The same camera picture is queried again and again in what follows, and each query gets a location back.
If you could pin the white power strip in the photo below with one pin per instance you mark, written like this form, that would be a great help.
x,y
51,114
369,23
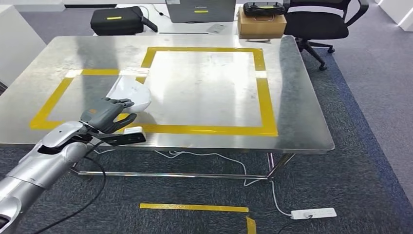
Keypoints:
x,y
319,213

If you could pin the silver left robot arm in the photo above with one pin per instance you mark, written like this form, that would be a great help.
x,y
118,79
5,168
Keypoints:
x,y
42,168

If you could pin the black office chair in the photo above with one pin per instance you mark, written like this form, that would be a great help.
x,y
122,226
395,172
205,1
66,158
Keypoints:
x,y
316,25

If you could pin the black handheld controller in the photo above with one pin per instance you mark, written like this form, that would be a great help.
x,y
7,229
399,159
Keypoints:
x,y
264,9

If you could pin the white curved plastic part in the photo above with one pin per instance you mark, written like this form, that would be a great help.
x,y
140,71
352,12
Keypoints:
x,y
132,93

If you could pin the grey laptop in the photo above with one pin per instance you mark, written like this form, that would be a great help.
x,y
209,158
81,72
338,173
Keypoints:
x,y
200,16

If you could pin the white cabinet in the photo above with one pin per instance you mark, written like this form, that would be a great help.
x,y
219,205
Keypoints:
x,y
406,19

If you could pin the black carrying case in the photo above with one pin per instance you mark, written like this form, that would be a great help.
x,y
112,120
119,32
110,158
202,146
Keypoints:
x,y
116,22

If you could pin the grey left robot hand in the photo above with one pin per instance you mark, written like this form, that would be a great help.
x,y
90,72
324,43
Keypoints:
x,y
103,114

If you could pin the small grey card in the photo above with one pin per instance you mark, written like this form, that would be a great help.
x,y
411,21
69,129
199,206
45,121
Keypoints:
x,y
216,28

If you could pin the white desk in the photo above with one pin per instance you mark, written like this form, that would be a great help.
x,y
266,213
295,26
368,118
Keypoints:
x,y
19,45
180,28

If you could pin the brown cardboard box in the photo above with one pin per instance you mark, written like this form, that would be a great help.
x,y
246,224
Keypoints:
x,y
261,27

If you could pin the stainless steel workbench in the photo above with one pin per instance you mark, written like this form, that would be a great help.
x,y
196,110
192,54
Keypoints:
x,y
300,97

